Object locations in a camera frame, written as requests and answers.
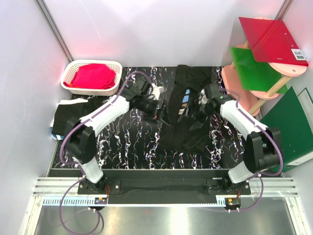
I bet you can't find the black graphic t shirt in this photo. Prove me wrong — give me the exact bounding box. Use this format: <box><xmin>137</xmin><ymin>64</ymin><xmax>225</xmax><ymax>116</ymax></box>
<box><xmin>158</xmin><ymin>65</ymin><xmax>212</xmax><ymax>154</ymax></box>

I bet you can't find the white plastic basket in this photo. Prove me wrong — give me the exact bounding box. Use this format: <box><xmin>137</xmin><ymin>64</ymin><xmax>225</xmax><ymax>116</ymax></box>
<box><xmin>60</xmin><ymin>59</ymin><xmax>122</xmax><ymax>96</ymax></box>

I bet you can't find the pink t shirt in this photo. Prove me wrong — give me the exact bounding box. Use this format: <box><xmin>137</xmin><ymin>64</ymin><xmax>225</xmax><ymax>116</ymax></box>
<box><xmin>69</xmin><ymin>64</ymin><xmax>116</xmax><ymax>90</ymax></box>

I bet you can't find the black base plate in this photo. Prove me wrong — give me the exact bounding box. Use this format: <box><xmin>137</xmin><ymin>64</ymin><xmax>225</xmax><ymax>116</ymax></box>
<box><xmin>78</xmin><ymin>178</ymin><xmax>251</xmax><ymax>205</ymax></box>

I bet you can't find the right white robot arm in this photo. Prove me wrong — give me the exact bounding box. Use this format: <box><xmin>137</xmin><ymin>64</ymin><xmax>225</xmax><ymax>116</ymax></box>
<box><xmin>183</xmin><ymin>84</ymin><xmax>284</xmax><ymax>194</ymax></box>

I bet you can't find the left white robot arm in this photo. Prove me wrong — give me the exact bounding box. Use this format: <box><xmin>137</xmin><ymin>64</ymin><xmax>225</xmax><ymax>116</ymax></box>
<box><xmin>62</xmin><ymin>78</ymin><xmax>168</xmax><ymax>194</ymax></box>

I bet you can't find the dark green binder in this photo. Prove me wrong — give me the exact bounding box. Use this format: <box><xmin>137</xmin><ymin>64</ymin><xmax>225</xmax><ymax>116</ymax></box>
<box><xmin>261</xmin><ymin>87</ymin><xmax>313</xmax><ymax>172</ymax></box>

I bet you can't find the folded black t shirt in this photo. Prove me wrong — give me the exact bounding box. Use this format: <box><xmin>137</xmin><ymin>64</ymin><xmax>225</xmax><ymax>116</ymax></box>
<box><xmin>51</xmin><ymin>97</ymin><xmax>103</xmax><ymax>136</ymax></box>

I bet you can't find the red folder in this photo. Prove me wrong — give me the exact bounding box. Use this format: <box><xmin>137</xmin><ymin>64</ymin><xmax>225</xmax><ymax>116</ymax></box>
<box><xmin>239</xmin><ymin>17</ymin><xmax>309</xmax><ymax>67</ymax></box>

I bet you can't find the light green folder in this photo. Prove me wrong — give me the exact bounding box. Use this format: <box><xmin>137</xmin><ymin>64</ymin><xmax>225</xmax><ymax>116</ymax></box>
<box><xmin>230</xmin><ymin>47</ymin><xmax>282</xmax><ymax>93</ymax></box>

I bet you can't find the purple cable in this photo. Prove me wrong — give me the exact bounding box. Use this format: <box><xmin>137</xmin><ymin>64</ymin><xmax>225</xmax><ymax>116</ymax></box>
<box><xmin>58</xmin><ymin>70</ymin><xmax>152</xmax><ymax>233</ymax></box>
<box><xmin>201</xmin><ymin>88</ymin><xmax>284</xmax><ymax>212</ymax></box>

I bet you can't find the pink wooden shelf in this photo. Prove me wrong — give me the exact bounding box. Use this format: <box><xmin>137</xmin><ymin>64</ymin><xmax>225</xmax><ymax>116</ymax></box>
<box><xmin>222</xmin><ymin>17</ymin><xmax>307</xmax><ymax>116</ymax></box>

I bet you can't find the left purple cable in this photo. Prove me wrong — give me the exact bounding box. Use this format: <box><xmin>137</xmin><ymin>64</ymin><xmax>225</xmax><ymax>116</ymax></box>
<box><xmin>58</xmin><ymin>70</ymin><xmax>152</xmax><ymax>233</ymax></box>

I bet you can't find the aluminium rail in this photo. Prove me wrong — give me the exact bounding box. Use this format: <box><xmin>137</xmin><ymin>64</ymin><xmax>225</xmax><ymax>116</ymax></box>
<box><xmin>34</xmin><ymin>177</ymin><xmax>298</xmax><ymax>197</ymax></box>

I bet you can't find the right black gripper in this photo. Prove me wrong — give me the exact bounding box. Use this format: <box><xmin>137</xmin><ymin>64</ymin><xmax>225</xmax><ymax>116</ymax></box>
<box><xmin>178</xmin><ymin>98</ymin><xmax>216</xmax><ymax>131</ymax></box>

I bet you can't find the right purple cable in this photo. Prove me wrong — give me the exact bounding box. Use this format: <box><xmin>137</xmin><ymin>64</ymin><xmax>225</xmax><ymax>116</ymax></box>
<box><xmin>201</xmin><ymin>88</ymin><xmax>284</xmax><ymax>212</ymax></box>

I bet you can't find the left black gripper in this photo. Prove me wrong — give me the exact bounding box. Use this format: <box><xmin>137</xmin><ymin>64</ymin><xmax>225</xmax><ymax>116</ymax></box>
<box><xmin>137</xmin><ymin>96</ymin><xmax>169</xmax><ymax>125</ymax></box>

